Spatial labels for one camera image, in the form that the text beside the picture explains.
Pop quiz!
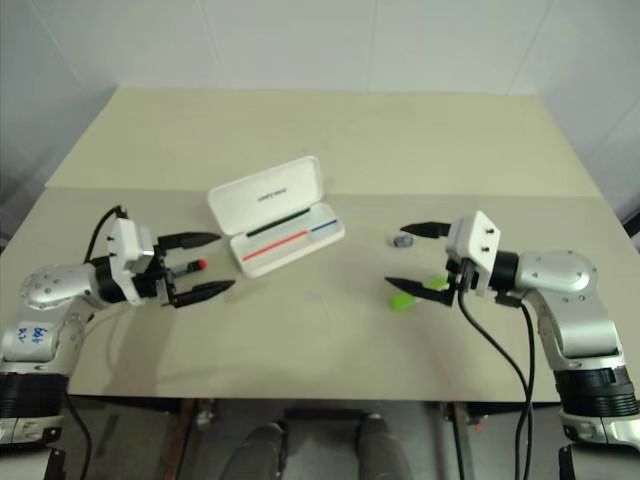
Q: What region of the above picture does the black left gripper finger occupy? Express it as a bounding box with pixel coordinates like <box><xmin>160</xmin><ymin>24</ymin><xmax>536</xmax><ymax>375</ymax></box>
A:
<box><xmin>158</xmin><ymin>230</ymin><xmax>222</xmax><ymax>256</ymax></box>
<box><xmin>171</xmin><ymin>279</ymin><xmax>237</xmax><ymax>308</ymax></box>

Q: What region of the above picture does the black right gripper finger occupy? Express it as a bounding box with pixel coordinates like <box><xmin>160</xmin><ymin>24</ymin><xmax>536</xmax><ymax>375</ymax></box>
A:
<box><xmin>399</xmin><ymin>219</ymin><xmax>452</xmax><ymax>240</ymax></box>
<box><xmin>383</xmin><ymin>276</ymin><xmax>459</xmax><ymax>308</ymax></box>

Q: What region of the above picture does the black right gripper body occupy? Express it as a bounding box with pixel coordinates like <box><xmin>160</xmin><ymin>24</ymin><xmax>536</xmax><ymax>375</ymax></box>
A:
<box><xmin>445</xmin><ymin>255</ymin><xmax>481</xmax><ymax>295</ymax></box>

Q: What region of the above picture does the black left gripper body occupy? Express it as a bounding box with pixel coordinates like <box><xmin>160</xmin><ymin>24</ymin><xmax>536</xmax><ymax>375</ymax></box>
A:
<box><xmin>132</xmin><ymin>234</ymin><xmax>180</xmax><ymax>307</ymax></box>

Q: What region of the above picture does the green eraser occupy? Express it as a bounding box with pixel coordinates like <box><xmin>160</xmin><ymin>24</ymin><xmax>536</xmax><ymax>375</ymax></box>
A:
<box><xmin>390</xmin><ymin>274</ymin><xmax>451</xmax><ymax>313</ymax></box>

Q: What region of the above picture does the red and black marker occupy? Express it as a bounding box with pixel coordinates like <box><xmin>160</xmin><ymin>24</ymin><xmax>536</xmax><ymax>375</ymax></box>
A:
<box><xmin>169</xmin><ymin>258</ymin><xmax>208</xmax><ymax>277</ymax></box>

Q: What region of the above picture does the white hard pencil case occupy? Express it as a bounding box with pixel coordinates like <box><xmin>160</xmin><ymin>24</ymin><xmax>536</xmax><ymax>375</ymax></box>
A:
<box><xmin>207</xmin><ymin>155</ymin><xmax>347</xmax><ymax>279</ymax></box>

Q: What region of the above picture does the rusty metal table leg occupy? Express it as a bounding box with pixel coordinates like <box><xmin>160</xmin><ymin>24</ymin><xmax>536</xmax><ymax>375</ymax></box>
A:
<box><xmin>446</xmin><ymin>402</ymin><xmax>477</xmax><ymax>480</ymax></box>
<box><xmin>168</xmin><ymin>398</ymin><xmax>199</xmax><ymax>480</ymax></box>

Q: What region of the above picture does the dark rounded shape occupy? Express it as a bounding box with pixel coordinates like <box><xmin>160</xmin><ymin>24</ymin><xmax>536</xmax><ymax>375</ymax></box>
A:
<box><xmin>354</xmin><ymin>412</ymin><xmax>402</xmax><ymax>480</ymax></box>
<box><xmin>239</xmin><ymin>422</ymin><xmax>289</xmax><ymax>480</ymax></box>

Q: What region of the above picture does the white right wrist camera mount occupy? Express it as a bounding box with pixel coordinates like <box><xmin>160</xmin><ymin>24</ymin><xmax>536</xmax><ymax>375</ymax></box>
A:
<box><xmin>444</xmin><ymin>209</ymin><xmax>503</xmax><ymax>297</ymax></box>

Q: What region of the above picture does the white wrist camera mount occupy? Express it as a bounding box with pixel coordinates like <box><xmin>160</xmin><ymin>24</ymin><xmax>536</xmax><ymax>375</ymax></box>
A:
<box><xmin>106</xmin><ymin>217</ymin><xmax>156</xmax><ymax>307</ymax></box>
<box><xmin>444</xmin><ymin>209</ymin><xmax>503</xmax><ymax>297</ymax></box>

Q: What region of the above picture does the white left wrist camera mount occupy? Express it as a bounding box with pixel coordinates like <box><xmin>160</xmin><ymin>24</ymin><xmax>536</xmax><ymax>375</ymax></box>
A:
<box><xmin>106</xmin><ymin>217</ymin><xmax>156</xmax><ymax>307</ymax></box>

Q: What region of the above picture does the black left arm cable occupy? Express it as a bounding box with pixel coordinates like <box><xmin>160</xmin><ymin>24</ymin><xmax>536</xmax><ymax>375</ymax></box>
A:
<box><xmin>64</xmin><ymin>204</ymin><xmax>134</xmax><ymax>480</ymax></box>

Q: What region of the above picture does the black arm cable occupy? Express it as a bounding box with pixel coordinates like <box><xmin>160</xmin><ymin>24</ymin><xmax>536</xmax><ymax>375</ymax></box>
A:
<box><xmin>457</xmin><ymin>259</ymin><xmax>539</xmax><ymax>480</ymax></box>
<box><xmin>64</xmin><ymin>204</ymin><xmax>134</xmax><ymax>480</ymax></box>

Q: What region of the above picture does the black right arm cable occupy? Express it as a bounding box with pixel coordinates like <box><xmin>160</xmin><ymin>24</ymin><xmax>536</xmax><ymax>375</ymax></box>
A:
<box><xmin>457</xmin><ymin>259</ymin><xmax>539</xmax><ymax>480</ymax></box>

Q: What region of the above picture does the dark frame beside table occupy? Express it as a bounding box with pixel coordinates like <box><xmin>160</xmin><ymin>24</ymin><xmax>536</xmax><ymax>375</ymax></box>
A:
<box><xmin>621</xmin><ymin>192</ymin><xmax>640</xmax><ymax>252</ymax></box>

